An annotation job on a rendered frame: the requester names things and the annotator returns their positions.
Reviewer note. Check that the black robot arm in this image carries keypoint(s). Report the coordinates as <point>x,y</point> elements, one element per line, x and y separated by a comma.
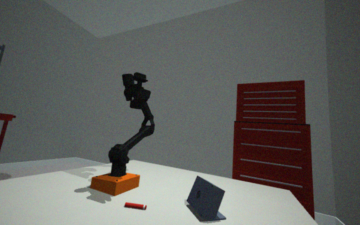
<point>118,154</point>

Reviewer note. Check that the blue-grey square panel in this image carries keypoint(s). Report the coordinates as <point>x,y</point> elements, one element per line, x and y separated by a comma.
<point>205,198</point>

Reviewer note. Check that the red peg with white band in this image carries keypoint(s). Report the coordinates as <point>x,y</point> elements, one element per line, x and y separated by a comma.
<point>136,206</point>

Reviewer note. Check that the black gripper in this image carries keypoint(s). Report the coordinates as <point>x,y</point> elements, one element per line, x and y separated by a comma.
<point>136,91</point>

